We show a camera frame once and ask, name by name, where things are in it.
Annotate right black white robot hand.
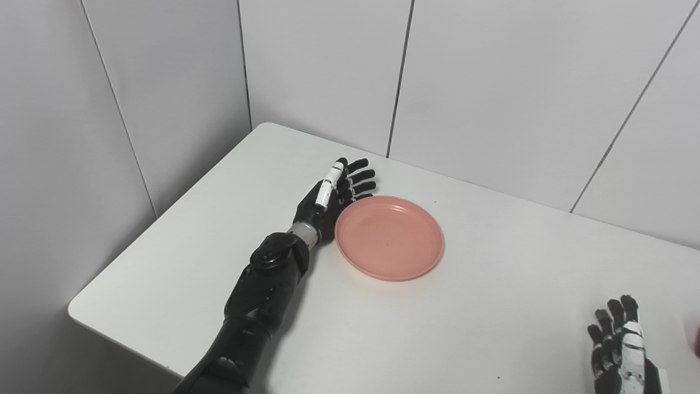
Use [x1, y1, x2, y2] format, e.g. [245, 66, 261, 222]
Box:
[587, 295, 671, 394]

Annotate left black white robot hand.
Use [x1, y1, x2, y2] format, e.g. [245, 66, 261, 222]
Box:
[293, 158, 377, 245]

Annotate pink round plate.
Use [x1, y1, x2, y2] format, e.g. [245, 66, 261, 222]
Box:
[334, 196, 445, 282]

